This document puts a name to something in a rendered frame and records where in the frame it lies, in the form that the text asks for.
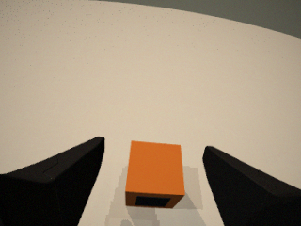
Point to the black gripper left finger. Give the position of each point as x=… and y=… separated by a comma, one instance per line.
x=52, y=192

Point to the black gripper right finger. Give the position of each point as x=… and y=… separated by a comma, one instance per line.
x=246, y=196

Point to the orange block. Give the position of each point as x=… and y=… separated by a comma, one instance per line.
x=155, y=175

